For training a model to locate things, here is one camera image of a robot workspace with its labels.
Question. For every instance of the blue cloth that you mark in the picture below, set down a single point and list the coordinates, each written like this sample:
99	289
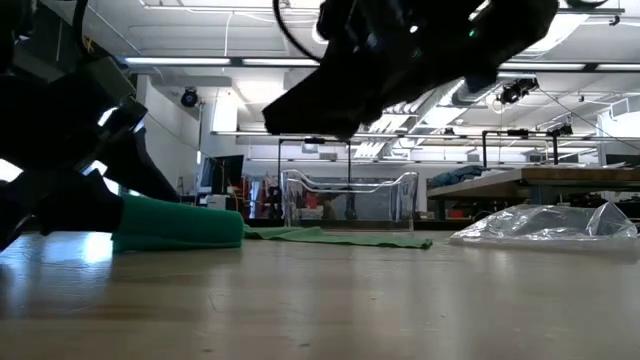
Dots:
457	176

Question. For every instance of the black table frame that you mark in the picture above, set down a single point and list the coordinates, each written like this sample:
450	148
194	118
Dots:
435	225

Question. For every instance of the black monitor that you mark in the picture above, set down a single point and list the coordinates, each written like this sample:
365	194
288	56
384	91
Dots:
225	172

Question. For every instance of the clear plastic bin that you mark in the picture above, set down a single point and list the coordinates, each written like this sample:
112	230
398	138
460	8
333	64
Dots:
400	200

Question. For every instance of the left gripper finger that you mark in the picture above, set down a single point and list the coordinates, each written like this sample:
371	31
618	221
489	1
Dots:
80	205
135	170

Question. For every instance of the black metal stand frame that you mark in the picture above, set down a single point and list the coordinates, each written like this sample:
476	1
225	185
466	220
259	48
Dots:
279	160

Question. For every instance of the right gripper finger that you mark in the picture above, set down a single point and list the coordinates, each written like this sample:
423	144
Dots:
330	107

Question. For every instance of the white box device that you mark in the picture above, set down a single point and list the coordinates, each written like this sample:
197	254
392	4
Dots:
220	201

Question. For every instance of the grass green elastic bandage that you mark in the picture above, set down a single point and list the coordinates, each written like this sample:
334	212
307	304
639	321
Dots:
350	239

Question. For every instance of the black ceiling camera rig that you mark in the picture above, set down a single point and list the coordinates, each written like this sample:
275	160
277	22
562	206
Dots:
517	90

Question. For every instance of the teal elastic bandage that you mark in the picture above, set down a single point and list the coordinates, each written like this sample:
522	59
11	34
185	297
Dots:
190	225

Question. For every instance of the wooden workbench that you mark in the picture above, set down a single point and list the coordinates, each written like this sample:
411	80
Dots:
550	176

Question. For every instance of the black pipe frame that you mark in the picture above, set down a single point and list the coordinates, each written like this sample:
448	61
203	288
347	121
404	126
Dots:
520	132

